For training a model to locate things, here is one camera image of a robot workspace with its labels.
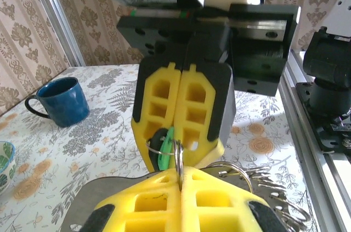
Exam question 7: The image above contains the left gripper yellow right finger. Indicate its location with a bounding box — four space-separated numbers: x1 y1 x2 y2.
180 167 287 232

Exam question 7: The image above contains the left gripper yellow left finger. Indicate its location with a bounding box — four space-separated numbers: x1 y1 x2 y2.
78 168 182 232

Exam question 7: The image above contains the green black key tag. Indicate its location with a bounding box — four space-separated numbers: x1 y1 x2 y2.
145 126 178 173

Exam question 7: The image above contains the silver keyring with keys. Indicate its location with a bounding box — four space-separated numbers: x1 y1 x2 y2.
173 138 313 232

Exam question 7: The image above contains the dark blue mug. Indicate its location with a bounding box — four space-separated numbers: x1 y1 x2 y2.
24 76 91 128

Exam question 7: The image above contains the leaf pattern bowl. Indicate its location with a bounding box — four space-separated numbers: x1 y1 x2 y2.
0 140 16 196

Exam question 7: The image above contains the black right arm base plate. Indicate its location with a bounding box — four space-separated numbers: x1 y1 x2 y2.
296 82 351 159

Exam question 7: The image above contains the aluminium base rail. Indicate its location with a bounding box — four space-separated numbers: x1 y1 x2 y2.
279 50 351 232

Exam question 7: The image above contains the aluminium frame post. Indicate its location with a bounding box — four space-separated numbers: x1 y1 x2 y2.
26 0 86 67

